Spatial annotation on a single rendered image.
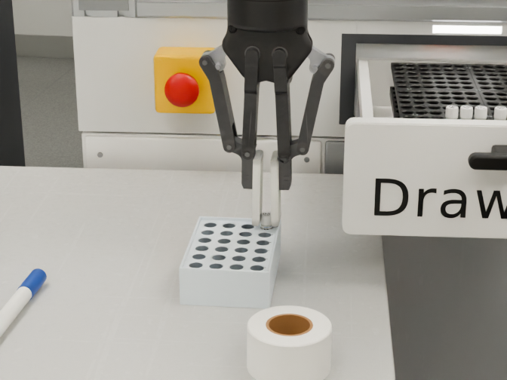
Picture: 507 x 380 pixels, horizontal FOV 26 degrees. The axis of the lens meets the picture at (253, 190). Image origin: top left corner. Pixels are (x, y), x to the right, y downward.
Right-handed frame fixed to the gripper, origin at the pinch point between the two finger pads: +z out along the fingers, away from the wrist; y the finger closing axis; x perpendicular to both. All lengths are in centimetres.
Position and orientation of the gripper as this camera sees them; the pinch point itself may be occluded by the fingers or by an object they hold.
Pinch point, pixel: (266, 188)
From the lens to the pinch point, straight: 108.7
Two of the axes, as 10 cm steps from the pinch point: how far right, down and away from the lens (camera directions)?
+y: -9.9, -0.4, 1.0
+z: 0.0, 9.3, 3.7
